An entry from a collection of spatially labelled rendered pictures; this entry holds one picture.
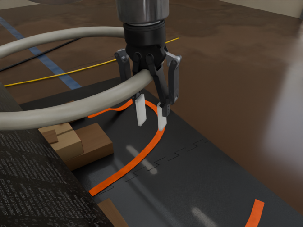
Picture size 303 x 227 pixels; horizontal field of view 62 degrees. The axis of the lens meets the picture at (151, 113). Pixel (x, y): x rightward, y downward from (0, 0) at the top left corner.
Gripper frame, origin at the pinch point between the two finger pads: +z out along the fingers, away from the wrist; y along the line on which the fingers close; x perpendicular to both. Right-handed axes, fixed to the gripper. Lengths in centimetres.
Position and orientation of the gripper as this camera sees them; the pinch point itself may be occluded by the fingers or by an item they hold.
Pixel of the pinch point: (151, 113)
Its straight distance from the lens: 56.4
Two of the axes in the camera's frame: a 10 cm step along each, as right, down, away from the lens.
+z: 0.7, 8.1, 5.8
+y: -9.0, -2.0, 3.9
